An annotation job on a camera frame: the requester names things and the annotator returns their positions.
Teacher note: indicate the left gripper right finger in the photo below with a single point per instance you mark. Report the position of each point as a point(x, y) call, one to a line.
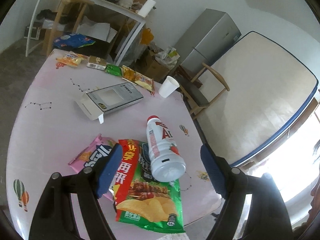
point(268, 217)

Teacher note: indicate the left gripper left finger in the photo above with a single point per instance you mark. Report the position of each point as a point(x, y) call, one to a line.
point(54, 217)

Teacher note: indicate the green chips bag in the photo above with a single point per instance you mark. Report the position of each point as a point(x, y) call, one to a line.
point(141, 200)

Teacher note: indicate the white red-capped drink bottle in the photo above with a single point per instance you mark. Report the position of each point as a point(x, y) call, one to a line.
point(165, 161)

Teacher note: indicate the grey cable box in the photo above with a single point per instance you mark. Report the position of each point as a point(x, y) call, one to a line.
point(96, 104)

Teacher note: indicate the pink snack bag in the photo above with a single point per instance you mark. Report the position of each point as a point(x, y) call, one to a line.
point(100, 147)

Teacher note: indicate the white blue-edged mattress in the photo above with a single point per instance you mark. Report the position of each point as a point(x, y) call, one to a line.
point(269, 90)

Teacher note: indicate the wooden chair dark seat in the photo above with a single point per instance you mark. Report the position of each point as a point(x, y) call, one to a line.
point(192, 88)

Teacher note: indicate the small green snack packet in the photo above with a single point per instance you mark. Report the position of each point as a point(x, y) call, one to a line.
point(113, 70)

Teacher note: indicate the orange striped snack packet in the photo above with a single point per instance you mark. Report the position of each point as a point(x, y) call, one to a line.
point(72, 59)

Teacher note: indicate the gold white small box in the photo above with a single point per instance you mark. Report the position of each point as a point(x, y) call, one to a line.
point(96, 63)

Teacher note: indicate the golden chips packet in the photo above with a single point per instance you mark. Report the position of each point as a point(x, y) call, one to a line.
point(128, 73)

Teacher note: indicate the white paper cup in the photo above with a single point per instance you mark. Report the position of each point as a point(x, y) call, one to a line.
point(168, 87)

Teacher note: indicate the yellow orange snack packet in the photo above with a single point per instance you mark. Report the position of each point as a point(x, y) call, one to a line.
point(144, 81)

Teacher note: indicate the blue snack bag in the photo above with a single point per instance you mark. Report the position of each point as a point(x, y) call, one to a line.
point(73, 40)

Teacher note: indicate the brown cardboard box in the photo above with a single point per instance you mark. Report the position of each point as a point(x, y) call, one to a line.
point(151, 68)

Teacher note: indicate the silver refrigerator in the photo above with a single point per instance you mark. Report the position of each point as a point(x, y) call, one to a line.
point(206, 40)

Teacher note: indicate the orange plastic bag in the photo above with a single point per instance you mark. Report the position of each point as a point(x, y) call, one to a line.
point(146, 36)

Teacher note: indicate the white paper roll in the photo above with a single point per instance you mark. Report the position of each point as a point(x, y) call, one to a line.
point(146, 8)

